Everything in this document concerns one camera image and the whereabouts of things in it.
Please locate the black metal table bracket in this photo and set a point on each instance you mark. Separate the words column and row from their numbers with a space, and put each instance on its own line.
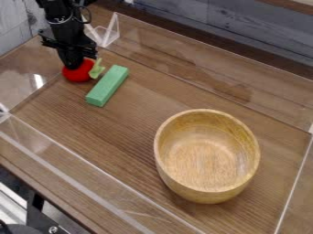
column 36, row 219

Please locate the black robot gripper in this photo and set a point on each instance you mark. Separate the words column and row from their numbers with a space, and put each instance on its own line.
column 67, row 38

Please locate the red plush strawberry toy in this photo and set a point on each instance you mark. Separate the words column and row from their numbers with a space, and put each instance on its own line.
column 88, row 71

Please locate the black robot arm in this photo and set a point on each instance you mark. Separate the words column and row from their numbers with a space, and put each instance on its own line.
column 67, row 16

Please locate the clear acrylic tray enclosure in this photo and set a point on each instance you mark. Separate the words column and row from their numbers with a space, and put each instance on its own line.
column 86, row 156

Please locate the light wooden bowl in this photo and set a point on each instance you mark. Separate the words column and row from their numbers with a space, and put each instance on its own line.
column 208, row 155

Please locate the green rectangular foam block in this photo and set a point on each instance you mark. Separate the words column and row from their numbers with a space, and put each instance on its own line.
column 106, row 86

